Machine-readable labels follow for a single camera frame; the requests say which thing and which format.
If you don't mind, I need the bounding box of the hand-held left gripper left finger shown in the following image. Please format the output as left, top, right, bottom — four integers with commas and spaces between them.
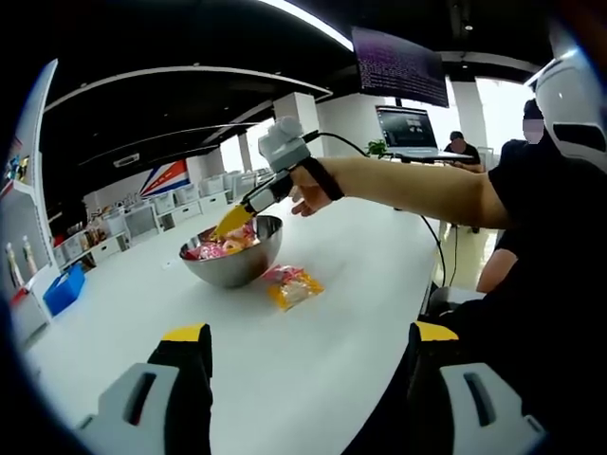
75, 321, 214, 455

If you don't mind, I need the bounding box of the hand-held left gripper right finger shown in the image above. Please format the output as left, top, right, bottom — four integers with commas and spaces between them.
407, 319, 546, 455

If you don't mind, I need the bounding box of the pile of marshmallows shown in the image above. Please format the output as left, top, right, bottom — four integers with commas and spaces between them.
182, 222, 262, 261

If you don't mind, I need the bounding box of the pink marshmallow packet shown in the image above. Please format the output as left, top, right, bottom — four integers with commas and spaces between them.
261, 264, 304, 284

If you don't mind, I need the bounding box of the steel bowl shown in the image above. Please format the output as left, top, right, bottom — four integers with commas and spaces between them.
178, 215, 285, 289

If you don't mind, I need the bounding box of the orange marshmallow packet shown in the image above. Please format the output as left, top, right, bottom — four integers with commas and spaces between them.
267, 272, 326, 312

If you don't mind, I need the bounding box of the person's right hand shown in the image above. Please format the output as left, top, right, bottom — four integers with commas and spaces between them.
288, 158, 345, 218

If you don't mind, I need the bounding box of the desk monitor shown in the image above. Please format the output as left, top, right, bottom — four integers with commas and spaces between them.
375, 104, 440, 153

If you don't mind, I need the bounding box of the curved ceiling light strip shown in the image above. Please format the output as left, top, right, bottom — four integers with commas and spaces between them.
258, 0, 356, 51

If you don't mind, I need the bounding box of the blue plastic bin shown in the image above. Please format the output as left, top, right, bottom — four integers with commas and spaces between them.
42, 264, 87, 318

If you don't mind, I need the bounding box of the person's bare knee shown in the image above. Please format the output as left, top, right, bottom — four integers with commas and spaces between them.
475, 246, 519, 294

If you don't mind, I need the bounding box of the large dark hanging monitor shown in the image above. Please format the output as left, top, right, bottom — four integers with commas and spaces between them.
351, 26, 451, 109

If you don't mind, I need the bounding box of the row of white low cabinets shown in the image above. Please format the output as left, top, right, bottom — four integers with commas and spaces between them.
51, 189, 233, 274

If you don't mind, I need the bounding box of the white table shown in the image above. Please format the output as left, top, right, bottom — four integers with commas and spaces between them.
21, 196, 456, 455

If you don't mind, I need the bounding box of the white drink bottle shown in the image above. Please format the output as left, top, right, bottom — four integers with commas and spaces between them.
21, 235, 38, 276
5, 241, 23, 285

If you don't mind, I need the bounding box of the white display shelf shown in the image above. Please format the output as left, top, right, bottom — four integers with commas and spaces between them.
0, 59, 58, 328

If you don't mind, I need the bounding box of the row of snack bags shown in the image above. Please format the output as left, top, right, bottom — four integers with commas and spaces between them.
2, 154, 30, 184

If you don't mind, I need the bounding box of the white worn device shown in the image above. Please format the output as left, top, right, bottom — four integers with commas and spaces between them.
524, 45, 607, 165

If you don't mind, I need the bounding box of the black cable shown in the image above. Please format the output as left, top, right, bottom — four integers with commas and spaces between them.
301, 130, 450, 290

